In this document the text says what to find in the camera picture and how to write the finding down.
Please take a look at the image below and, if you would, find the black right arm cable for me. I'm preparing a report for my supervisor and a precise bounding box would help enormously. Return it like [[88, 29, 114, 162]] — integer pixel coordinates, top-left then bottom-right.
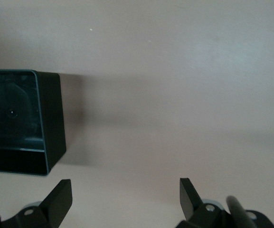
[[226, 196, 257, 228]]

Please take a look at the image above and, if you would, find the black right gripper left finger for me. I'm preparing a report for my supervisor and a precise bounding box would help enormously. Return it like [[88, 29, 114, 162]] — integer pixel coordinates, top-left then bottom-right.
[[2, 179, 73, 228]]

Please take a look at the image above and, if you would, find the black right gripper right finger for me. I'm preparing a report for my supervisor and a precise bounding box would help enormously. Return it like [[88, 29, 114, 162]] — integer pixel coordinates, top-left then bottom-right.
[[176, 178, 237, 228]]

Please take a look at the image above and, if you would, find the black rectangular plastic box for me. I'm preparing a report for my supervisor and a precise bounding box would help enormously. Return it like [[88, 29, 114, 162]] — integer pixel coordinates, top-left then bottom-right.
[[0, 68, 67, 177]]

